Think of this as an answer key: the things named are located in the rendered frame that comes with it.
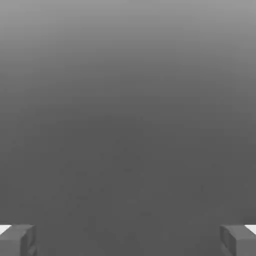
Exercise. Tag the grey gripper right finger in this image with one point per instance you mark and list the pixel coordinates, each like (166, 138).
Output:
(240, 243)

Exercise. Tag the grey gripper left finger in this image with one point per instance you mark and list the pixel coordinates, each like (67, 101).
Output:
(16, 242)

